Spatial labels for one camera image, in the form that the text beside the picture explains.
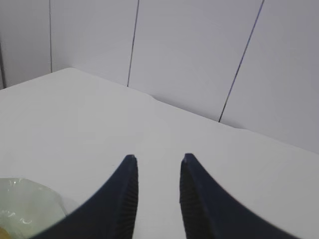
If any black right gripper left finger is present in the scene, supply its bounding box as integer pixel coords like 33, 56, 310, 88
34, 155, 139, 239

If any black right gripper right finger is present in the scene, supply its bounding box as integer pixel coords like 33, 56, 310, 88
179, 153, 294, 239

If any green wavy glass plate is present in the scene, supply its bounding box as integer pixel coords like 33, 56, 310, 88
0, 178, 67, 239

